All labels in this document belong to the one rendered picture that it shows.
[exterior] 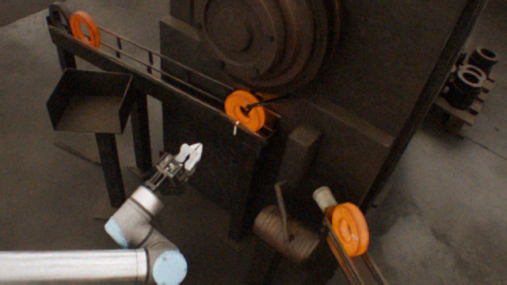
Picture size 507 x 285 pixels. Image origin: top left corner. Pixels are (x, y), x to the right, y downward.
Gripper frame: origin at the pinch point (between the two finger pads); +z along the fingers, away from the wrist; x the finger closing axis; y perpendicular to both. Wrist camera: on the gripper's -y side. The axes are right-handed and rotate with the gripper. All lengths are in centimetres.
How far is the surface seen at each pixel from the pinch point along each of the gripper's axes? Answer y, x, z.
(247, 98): -0.7, -0.7, 23.9
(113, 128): -11.8, 37.2, -8.5
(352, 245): -5, -54, 3
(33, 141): -69, 114, -30
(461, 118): -112, -70, 150
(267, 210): -23.3, -23.6, 2.3
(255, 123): -8.2, -5.6, 21.0
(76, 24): -14, 97, 20
